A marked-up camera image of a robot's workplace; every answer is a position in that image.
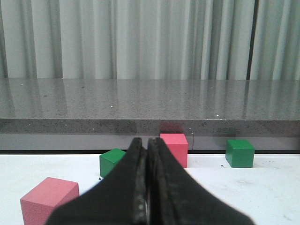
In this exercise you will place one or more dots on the green cube left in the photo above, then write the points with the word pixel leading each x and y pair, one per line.
pixel 109 160

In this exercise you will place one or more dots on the pink cube at back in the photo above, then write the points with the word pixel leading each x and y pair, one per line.
pixel 178 146

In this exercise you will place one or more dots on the grey stone counter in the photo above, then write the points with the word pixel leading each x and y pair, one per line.
pixel 100 114

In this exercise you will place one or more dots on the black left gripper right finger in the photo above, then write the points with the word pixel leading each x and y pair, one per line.
pixel 175 198

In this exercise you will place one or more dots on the green cube right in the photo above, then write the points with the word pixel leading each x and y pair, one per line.
pixel 239 153

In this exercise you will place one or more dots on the pink cube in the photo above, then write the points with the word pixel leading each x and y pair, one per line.
pixel 178 146
pixel 39 203

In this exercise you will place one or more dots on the grey white curtain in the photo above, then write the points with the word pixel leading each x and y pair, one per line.
pixel 150 39

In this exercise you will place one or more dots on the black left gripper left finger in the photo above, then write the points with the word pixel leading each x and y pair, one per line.
pixel 118 199

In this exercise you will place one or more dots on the green cube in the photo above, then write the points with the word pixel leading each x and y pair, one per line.
pixel 109 160
pixel 239 153

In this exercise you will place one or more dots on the pink cube near left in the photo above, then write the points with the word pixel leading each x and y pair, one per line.
pixel 39 203

